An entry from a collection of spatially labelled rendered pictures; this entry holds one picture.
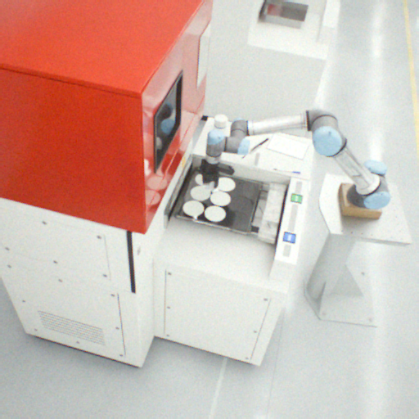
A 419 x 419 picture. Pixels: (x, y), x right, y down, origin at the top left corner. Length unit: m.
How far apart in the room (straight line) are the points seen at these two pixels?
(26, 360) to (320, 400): 1.66
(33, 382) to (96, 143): 1.68
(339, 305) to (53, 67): 2.33
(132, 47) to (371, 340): 2.28
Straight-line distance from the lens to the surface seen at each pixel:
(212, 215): 2.17
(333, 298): 3.12
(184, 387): 2.68
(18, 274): 2.28
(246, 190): 2.32
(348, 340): 3.01
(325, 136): 1.97
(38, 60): 1.43
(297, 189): 2.30
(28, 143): 1.58
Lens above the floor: 2.49
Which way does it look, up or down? 47 degrees down
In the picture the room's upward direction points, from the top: 6 degrees clockwise
